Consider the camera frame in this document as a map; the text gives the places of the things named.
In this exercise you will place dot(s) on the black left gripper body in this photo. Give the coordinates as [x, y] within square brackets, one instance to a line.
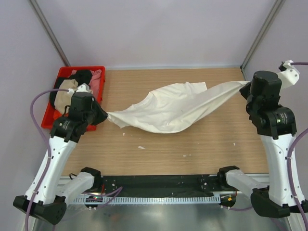
[96, 115]

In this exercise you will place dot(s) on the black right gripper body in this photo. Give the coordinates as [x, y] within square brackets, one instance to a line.
[244, 92]

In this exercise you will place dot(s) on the white t-shirt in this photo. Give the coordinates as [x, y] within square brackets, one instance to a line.
[174, 108]

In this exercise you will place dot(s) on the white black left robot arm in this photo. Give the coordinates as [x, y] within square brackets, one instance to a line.
[43, 200]

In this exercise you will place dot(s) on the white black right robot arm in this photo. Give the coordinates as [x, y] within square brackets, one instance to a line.
[276, 127]

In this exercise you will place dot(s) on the beige t-shirt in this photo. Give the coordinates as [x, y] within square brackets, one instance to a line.
[63, 98]

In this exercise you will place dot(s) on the pink t-shirt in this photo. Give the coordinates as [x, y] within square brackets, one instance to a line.
[95, 83]

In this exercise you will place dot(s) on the orange t-shirt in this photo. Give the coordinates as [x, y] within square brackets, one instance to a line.
[57, 115]

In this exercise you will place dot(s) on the black t-shirt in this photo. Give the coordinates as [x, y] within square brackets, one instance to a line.
[80, 77]

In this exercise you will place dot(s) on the grey right corner post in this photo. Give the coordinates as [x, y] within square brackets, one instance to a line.
[262, 32]

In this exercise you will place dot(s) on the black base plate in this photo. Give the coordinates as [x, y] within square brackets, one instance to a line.
[168, 186]

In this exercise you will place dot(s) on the grey metal corner post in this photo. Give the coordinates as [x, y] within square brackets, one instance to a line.
[46, 26]

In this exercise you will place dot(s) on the aluminium rail frame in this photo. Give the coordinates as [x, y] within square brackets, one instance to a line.
[234, 213]

